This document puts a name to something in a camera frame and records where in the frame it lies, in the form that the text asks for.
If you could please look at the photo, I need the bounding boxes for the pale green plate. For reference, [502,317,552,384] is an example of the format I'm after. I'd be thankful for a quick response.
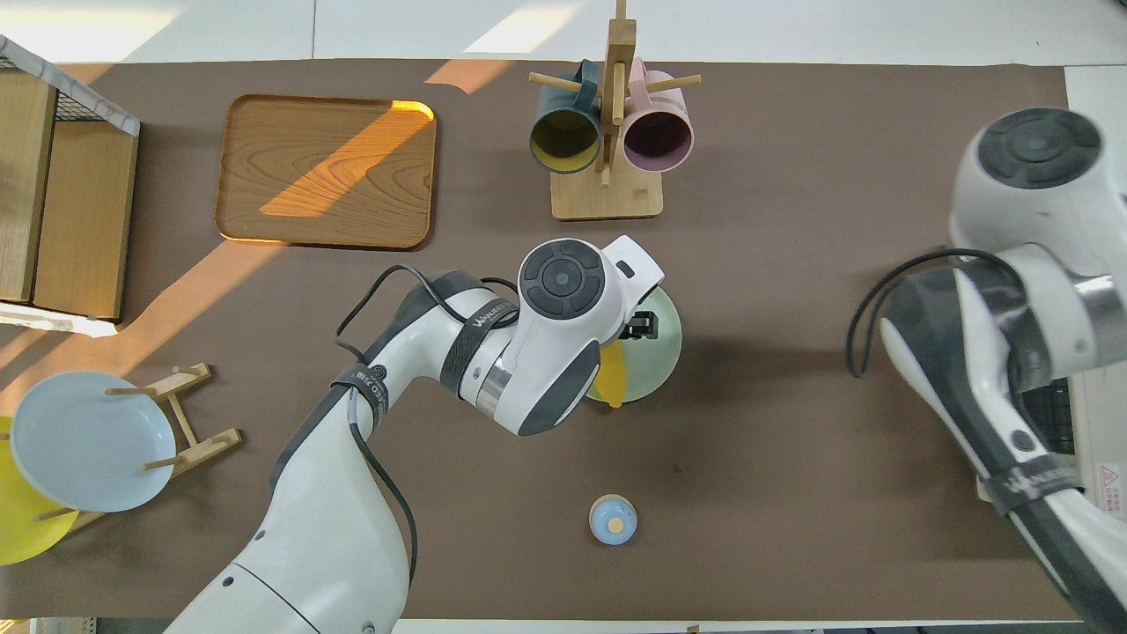
[585,285,683,407]

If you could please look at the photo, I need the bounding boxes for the yellow corn cob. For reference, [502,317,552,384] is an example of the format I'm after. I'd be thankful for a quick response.
[586,339,631,409]

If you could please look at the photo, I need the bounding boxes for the white toaster oven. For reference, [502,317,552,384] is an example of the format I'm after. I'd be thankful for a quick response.
[973,361,1127,517]

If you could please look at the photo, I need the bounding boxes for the wooden mug tree stand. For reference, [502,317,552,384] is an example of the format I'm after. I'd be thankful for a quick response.
[528,0,703,221]

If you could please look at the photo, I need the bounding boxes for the brown table mat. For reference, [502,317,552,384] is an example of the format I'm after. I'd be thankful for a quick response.
[0,60,1124,622]

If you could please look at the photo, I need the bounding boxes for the pink mug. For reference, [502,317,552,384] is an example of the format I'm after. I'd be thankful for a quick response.
[622,58,696,173]

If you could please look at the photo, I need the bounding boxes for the small blue jar wooden knob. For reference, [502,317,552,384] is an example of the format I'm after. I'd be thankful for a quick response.
[588,494,638,547]

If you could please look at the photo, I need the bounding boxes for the dark teal mug yellow inside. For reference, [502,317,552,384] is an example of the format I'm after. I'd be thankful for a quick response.
[528,60,603,175]

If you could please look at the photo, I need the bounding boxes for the wooden serving tray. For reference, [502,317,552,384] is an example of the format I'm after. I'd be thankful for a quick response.
[215,94,438,252]

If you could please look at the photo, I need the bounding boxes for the wooden plate rack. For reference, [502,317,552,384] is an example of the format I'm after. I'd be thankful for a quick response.
[35,362,244,534]

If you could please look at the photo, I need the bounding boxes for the red warning sticker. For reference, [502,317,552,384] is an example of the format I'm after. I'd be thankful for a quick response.
[1096,464,1122,520]

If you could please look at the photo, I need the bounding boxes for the light blue plate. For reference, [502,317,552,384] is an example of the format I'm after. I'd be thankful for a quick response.
[9,371,177,513]

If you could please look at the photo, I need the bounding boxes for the wooden shelf with mesh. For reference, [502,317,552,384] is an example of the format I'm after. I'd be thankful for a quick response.
[0,35,142,338]

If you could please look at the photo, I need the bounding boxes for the yellow plate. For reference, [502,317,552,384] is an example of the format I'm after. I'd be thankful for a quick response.
[0,416,80,566]

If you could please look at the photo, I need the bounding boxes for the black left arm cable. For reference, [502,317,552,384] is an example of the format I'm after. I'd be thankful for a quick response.
[334,263,522,587]

